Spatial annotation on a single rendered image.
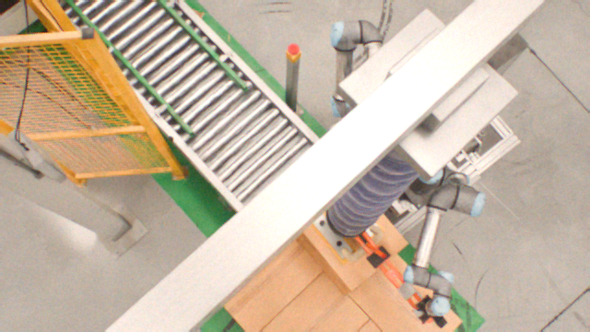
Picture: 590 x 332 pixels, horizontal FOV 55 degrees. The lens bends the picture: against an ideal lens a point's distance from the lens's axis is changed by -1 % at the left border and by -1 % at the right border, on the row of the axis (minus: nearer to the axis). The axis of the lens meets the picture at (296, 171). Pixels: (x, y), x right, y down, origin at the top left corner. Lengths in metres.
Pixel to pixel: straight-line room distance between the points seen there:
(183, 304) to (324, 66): 3.63
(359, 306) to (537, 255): 1.53
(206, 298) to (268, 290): 2.51
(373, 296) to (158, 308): 2.63
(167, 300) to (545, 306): 3.69
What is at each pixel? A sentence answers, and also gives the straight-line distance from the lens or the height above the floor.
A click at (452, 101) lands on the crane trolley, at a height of 2.96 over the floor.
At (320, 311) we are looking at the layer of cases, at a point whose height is 0.54.
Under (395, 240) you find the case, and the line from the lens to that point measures 3.10.
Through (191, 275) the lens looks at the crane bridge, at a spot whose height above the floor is 3.05.
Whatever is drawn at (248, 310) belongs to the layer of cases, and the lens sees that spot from 3.54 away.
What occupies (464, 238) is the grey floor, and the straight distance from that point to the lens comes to 4.33.
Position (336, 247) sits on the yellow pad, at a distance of 3.02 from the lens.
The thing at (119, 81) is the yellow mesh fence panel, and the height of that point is 1.70.
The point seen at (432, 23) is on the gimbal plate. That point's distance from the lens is 1.43.
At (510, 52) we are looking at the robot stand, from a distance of 2.47.
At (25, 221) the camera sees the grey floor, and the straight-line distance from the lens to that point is 4.53.
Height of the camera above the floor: 4.08
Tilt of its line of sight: 75 degrees down
